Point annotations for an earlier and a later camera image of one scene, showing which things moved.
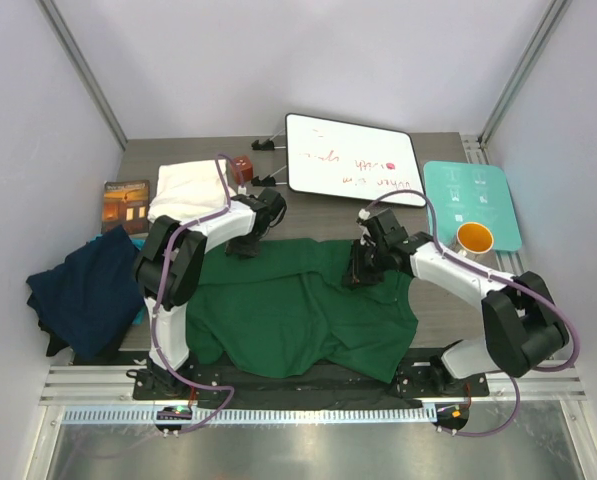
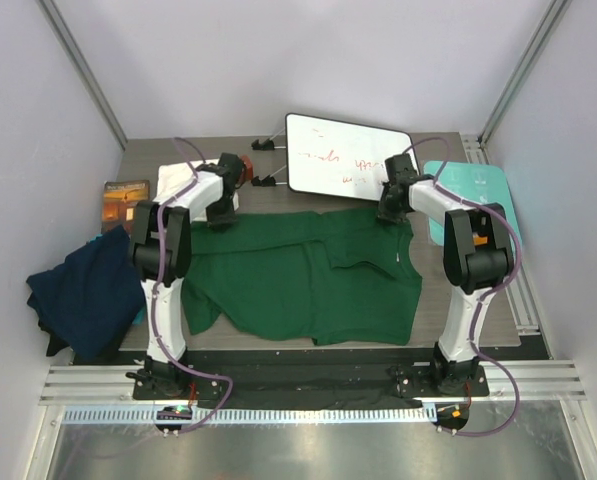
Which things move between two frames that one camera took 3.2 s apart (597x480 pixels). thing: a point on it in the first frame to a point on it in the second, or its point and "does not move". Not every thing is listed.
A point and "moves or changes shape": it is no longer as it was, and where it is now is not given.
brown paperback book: x=126 y=203 does not move
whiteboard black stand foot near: x=267 y=181 does not move
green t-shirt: x=287 y=310 moves or changes shape
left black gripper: x=244 y=251 to x=224 y=220
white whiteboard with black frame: x=341 y=159 does not move
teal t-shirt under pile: x=143 y=314 does not move
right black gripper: x=356 y=276 to x=384 y=213
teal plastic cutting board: x=466 y=193 does not move
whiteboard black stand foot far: x=266 y=145 does not move
